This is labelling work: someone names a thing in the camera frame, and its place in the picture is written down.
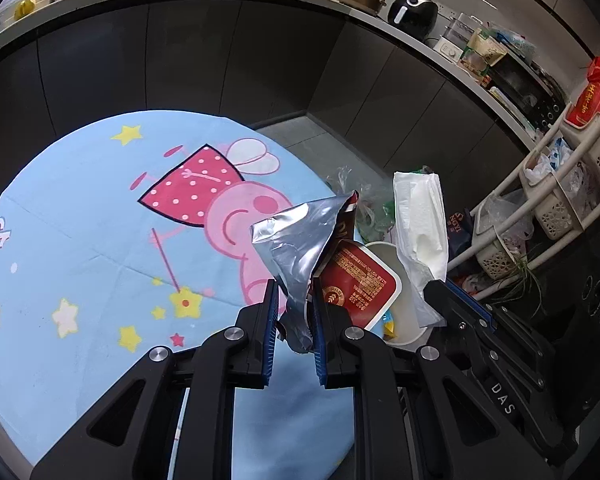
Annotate green beige food bag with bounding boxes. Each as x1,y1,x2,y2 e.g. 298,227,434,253
457,27,511,86

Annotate translucent white plastic bag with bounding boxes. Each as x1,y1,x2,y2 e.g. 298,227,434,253
472,192,536,251

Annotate white paper tissue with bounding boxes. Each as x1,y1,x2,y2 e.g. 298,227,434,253
392,171,451,328

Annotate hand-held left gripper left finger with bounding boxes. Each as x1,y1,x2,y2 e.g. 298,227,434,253
30,279,281,480

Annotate red rectangular food tray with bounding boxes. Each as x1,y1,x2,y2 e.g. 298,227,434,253
312,240,401,331

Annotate crumpled clear plastic bag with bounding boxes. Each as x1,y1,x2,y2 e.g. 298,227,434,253
565,160,593,201

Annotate dark brown foil snack bag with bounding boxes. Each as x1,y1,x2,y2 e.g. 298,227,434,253
250,191,361,356

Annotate white trash bin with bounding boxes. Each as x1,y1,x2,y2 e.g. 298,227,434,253
360,241,448,346

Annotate white small kitchen appliance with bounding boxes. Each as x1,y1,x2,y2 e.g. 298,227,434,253
434,12,481,63

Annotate black oven with knobs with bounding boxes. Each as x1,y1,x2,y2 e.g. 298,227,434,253
555,240,600,411

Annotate dark kitchen counter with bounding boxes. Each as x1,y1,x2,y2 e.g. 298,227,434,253
0,0,566,201

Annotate green spring onion bunch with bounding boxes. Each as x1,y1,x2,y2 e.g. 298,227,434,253
512,255,546,311

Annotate pale plastic bags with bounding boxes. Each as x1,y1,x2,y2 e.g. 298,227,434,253
495,27,536,61

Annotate dark printed box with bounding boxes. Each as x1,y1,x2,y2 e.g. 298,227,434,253
447,207,476,268

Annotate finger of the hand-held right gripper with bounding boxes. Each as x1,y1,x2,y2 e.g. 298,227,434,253
422,280,493,333
490,302,556,391

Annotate white blue plastic bag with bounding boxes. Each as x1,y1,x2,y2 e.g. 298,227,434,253
522,137,573,186

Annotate red printed bag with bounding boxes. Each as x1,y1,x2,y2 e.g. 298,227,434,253
566,56,600,128

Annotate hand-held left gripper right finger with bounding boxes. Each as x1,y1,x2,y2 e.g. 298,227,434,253
312,277,537,480

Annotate black microwave oven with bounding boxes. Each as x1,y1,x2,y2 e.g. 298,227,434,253
482,52,568,133

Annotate blue cartoon printed tablecloth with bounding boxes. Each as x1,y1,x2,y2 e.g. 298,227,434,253
0,110,361,480

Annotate black air fryer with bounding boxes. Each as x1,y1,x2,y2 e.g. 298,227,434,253
387,0,438,41

